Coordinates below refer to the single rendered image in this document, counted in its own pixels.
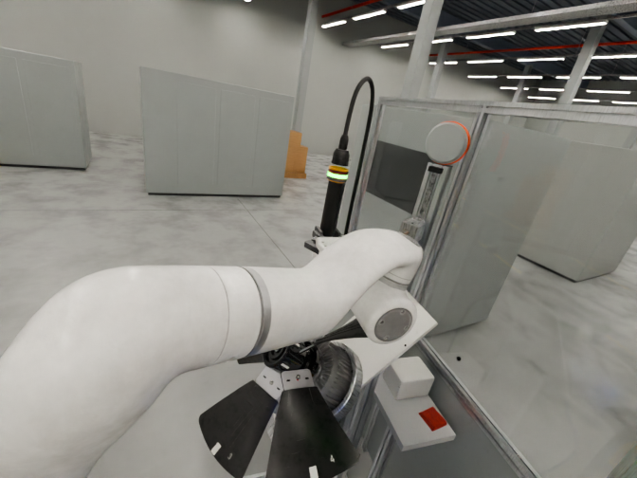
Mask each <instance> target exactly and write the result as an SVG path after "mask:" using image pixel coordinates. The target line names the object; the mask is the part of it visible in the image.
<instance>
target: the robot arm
mask: <svg viewBox="0 0 637 478"><path fill-rule="evenodd" d="M322 234H323V232H322V230H321V229H320V228H319V226H315V230H313V233H312V236H313V238H312V240H307V241H304V247H305V248H308V249H310V250H311V251H313V258H314V259H313V260H312V261H311V262H310V263H309V264H308V265H306V266H305V267H303V268H285V267H219V266H179V265H141V266H125V267H113V268H108V269H104V270H101V271H98V272H94V273H92V274H89V275H86V276H84V277H82V278H80V279H79V280H77V281H75V282H73V283H71V284H70V285H68V286H66V287H64V288H63V289H62V290H60V291H59V292H57V293H56V294H55V295H54V296H53V297H51V298H50V299H49V300H48V301H47V302H46V303H45V304H44V305H43V306H42V307H41V308H40V309H39V310H38V311H37V312H36V313H35V314H34V315H33V316H32V317H31V319H30V320H29V321H28V322H27V324H26V325H25V326H24V327H23V329H22V330H21V331H20V332H19V333H18V335H17V336H16V337H15V339H14V340H13V342H12V343H11V344H10V346H9V347H8V349H7V350H6V351H5V353H4V354H3V356H2V357H1V358H0V478H87V476H88V474H89V472H90V471H91V469H92V468H93V467H94V465H95V464H96V463H97V461H98V460H99V459H100V458H101V456H102V455H103V454H104V453H105V452H106V451H107V450H108V449H109V448H110V447H111V446H112V445H113V444H114V443H115V442H116V441H117V440H118V439H120V438H121V437H122V436H123V435H124V434H125V433H126V432H127V431H128V430H129V429H130V428H131V427H132V426H133V425H134V424H135V423H136V422H137V421H138V420H139V419H140V417H141V416H142V415H143V414H144V413H145V412H146V411H147V410H148V409H149V408H150V407H151V406H152V405H153V403H154V402H155V401H156V399H157V398H158V397H159V395H160V394H161V393H162V391H163V390H164V389H165V388H166V386H167V385H168V384H169V383H170V382H171V381H172V380H173V379H174V378H176V377H178V376H180V375H182V374H184V373H187V372H189V371H193V370H197V369H201V368H205V367H208V366H211V365H215V364H219V363H223V362H227V361H231V360H235V359H242V358H246V357H250V356H254V355H258V354H261V353H264V352H268V351H271V350H275V349H279V348H283V347H285V346H289V345H293V344H297V343H301V342H305V341H309V340H314V339H317V338H319V337H321V336H323V335H325V334H326V333H328V332H329V331H331V330H332V329H333V328H334V327H335V326H336V325H337V324H338V323H339V322H340V321H341V320H342V319H343V318H344V316H345V315H346V314H347V313H348V312H349V310H350V309H351V310H352V311H353V313H354V315H355V317H356V319H357V320H358V322H359V324H360V325H361V327H362V328H363V330H364V332H365V333H366V335H367V337H368V338H369V339H370V340H371V341H373V342H375V343H378V344H389V343H393V342H396V341H398V340H401V339H402V338H404V337H405V336H406V335H407V334H408V332H409V331H410V330H411V329H412V327H413V326H414V324H415V322H416V319H417V309H416V306H415V304H414V303H413V302H412V301H411V300H410V298H409V297H408V296H407V288H408V285H409V283H410V281H411V280H412V278H413V276H414V275H415V273H416V272H417V270H418V268H419V266H420V265H421V263H422V260H423V250H422V248H421V246H420V245H419V243H418V242H417V241H415V240H414V239H412V237H410V236H407V235H406V234H404V233H402V232H399V231H393V230H383V229H363V230H356V231H353V232H351V233H348V234H346V235H345V234H341V232H340V231H339V230H338V229H337V228H336V233H335V237H324V236H323V235H322Z"/></svg>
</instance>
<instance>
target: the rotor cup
mask: <svg viewBox="0 0 637 478"><path fill-rule="evenodd" d="M298 344H299V345H300V347H298V345H296V344H293V345H289V346H285V347H283V348H280V349H279V350H278V351H277V352H275V350H271V351H268V352H264V353H263V361H264V365H265V366H266V367H268V368H269V369H271V370H273V371H275V372H276V373H278V374H281V373H282V372H284V371H293V370H302V369H309V370H310V372H311V375H312V377H313V376H314V374H315V373H316V371H317V369H318V367H319V350H317V351H315V352H314V351H313V348H311V349H309V350H307V351H305V352H303V353H301V354H299V352H300V350H302V349H304V348H306V347H308V346H307V345H308V344H310V345H312V344H311V342H309V341H305V342H301V343H298ZM281 364H285V365H286V366H288V367H289V368H288V369H286V368H285V367H283V366H281Z"/></svg>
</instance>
